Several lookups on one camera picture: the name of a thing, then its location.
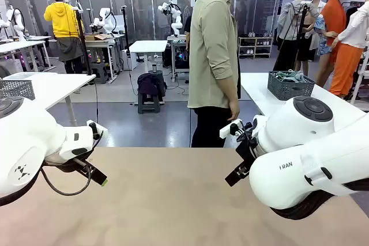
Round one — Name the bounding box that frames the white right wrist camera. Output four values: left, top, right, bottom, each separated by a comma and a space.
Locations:
219, 118, 243, 139

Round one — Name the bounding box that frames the wooden shoe shelf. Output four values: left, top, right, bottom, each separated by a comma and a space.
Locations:
238, 36, 274, 59

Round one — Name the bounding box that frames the small white desk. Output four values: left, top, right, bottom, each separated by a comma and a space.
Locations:
129, 40, 168, 74

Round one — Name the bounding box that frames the person right hand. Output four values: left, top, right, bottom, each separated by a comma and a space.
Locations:
228, 100, 242, 123

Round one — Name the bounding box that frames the gray step stool with bag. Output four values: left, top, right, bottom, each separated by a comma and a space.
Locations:
137, 93, 161, 115

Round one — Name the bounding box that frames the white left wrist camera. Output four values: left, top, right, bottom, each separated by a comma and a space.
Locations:
85, 119, 109, 141

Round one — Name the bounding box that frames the gray plastic basket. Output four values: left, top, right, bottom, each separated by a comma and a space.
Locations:
267, 70, 316, 101

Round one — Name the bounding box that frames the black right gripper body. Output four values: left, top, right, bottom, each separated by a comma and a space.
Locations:
235, 121, 262, 172

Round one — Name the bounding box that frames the workstation table with computer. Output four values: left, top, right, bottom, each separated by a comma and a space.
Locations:
166, 35, 191, 82

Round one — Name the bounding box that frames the person in yellow hoodie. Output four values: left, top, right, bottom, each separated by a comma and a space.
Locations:
43, 0, 85, 74

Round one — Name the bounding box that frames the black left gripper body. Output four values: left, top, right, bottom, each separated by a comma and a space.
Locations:
43, 149, 95, 173

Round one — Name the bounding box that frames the black right arm cable sleeve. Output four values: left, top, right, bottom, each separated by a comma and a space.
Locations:
269, 178, 369, 221

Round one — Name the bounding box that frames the person in beige shirt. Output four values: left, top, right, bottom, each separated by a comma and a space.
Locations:
187, 0, 248, 148

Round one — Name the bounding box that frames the black tripod pole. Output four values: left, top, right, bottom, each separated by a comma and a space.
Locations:
121, 5, 132, 56
71, 6, 92, 76

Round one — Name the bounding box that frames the gray perforated metal bin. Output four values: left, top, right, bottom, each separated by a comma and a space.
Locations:
0, 80, 36, 101

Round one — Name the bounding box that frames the mannequin in gray shirt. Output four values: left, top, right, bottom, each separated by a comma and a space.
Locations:
273, 0, 321, 77

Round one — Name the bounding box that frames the long white workbench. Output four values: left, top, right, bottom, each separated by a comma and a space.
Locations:
0, 40, 52, 73

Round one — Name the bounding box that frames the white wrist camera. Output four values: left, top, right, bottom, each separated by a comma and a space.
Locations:
85, 119, 109, 141
219, 118, 243, 139

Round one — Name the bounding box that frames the cardboard box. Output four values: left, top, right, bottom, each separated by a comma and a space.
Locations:
85, 33, 112, 41

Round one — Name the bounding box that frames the person in black shirt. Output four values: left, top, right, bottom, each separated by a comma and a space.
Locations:
183, 15, 193, 54

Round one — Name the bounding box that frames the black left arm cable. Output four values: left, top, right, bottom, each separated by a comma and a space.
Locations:
0, 168, 93, 207

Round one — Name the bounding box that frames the person right forearm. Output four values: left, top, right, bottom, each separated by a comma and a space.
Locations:
221, 75, 240, 104

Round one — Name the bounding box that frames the figure in blue floral dress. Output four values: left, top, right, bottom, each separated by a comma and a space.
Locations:
310, 0, 335, 85

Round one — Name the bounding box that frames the white table with perforated bin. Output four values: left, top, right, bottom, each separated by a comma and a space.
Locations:
2, 72, 97, 127

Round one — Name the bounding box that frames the black bag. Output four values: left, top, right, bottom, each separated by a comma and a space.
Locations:
137, 73, 167, 99

